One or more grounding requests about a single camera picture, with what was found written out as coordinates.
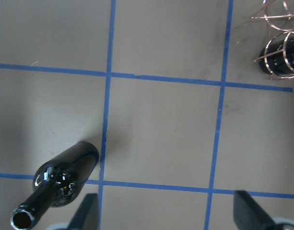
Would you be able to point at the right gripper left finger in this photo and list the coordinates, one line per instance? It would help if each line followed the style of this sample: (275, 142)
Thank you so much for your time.
(87, 214)

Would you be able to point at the black wine bottle being moved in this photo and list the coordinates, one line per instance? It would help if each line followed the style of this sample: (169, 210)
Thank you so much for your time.
(56, 183)

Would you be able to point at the copper wire wine rack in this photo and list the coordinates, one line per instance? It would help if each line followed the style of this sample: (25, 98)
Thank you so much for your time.
(279, 18)

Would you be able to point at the black wine bottle in rack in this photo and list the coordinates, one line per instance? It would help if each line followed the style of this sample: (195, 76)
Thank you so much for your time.
(277, 57)

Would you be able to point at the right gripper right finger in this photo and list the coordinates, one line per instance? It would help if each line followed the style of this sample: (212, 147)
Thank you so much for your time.
(248, 214)

